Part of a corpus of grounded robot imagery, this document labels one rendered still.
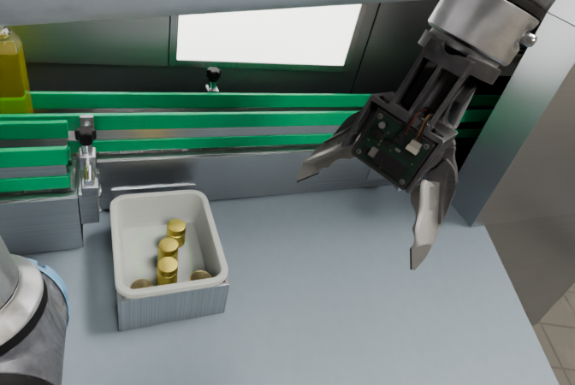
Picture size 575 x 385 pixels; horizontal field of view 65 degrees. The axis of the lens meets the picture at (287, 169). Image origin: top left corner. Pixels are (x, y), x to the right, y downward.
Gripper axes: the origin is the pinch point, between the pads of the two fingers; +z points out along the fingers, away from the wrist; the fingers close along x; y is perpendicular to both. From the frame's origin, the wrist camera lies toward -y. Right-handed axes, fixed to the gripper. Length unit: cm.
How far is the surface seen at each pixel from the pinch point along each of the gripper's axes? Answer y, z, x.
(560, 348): -152, 64, 74
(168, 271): -7.3, 31.5, -21.9
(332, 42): -56, -6, -35
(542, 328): -157, 63, 66
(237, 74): -44, 9, -48
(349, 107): -58, 5, -25
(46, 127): -2, 22, -51
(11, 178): 5, 28, -47
